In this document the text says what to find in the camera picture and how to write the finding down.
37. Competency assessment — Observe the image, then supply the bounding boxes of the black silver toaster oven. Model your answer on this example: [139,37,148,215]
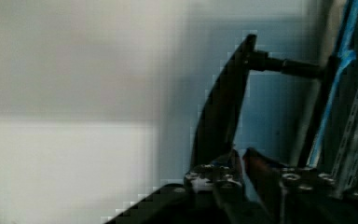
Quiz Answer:
[158,0,358,200]

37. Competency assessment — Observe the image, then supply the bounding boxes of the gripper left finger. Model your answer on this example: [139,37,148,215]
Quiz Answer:
[184,150,246,205]

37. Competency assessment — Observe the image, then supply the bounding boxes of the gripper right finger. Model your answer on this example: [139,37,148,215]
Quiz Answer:
[242,147,336,224]

